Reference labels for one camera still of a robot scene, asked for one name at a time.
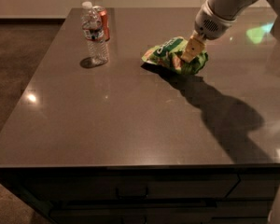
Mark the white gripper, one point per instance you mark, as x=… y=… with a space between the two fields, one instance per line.
x=209 y=24

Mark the green rice chip bag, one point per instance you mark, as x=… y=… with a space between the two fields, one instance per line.
x=168 y=55

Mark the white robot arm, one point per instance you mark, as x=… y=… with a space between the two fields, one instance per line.
x=243 y=4

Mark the clear plastic water bottle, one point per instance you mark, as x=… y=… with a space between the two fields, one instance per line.
x=93 y=30

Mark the orange soda can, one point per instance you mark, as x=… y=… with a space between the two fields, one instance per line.
x=104 y=17

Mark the right dark drawer front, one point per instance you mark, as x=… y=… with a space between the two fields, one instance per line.
x=256 y=186

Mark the dark cabinet drawer front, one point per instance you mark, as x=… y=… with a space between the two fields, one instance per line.
x=98 y=188

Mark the dark drawer handle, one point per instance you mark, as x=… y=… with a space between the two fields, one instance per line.
x=131 y=192

